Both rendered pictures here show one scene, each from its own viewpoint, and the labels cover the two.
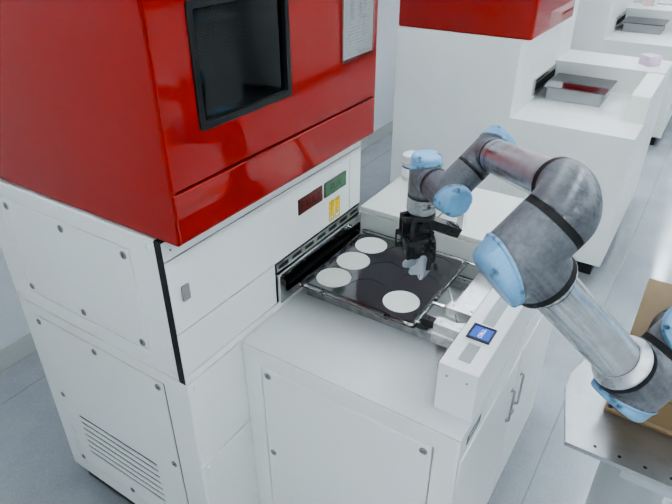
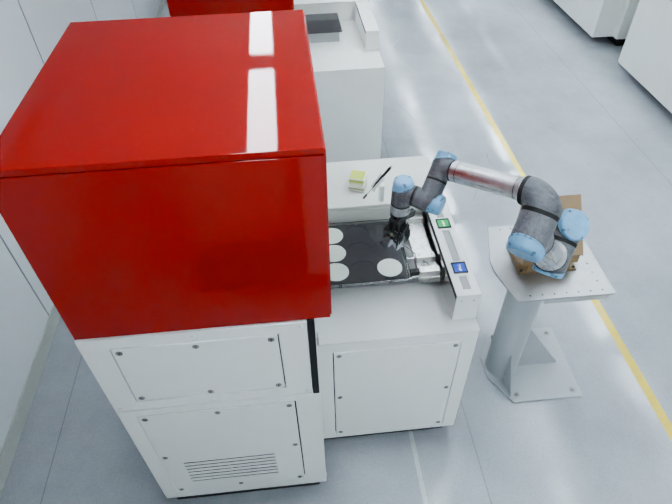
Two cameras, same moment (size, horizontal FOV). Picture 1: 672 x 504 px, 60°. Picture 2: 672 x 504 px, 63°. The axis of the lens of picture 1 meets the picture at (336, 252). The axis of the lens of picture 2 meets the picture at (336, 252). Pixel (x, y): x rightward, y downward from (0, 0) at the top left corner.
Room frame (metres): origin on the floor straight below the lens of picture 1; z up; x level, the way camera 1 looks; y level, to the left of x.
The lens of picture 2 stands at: (0.21, 0.92, 2.49)
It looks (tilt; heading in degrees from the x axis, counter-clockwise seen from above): 44 degrees down; 322
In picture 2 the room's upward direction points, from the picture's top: 1 degrees counter-clockwise
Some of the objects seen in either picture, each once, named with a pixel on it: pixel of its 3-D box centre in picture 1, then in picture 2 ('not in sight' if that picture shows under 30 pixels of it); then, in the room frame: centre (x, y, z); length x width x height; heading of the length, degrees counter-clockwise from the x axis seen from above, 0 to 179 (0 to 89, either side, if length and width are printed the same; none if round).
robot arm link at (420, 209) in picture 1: (422, 204); (400, 207); (1.28, -0.21, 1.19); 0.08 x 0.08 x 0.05
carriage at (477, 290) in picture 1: (471, 306); (420, 248); (1.30, -0.38, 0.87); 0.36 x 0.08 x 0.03; 147
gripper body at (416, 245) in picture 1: (417, 232); (397, 224); (1.29, -0.20, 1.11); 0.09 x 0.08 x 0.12; 111
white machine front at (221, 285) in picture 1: (281, 242); (307, 268); (1.39, 0.15, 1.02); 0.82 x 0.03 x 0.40; 147
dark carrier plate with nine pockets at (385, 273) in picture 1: (384, 271); (359, 251); (1.43, -0.14, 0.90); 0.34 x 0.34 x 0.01; 57
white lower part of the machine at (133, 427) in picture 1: (213, 364); (239, 369); (1.58, 0.44, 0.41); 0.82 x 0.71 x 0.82; 147
